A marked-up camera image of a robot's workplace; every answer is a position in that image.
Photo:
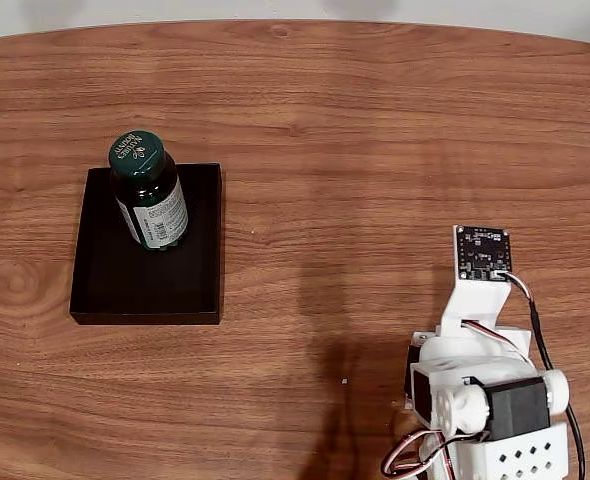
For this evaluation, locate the green capped pill bottle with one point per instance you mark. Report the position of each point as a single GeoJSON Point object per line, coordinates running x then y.
{"type": "Point", "coordinates": [150, 200]}

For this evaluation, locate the shallow black box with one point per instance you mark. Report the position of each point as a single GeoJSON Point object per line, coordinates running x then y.
{"type": "Point", "coordinates": [125, 285]}

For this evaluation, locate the camera board on white mount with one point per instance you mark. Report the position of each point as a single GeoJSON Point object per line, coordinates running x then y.
{"type": "Point", "coordinates": [482, 250]}

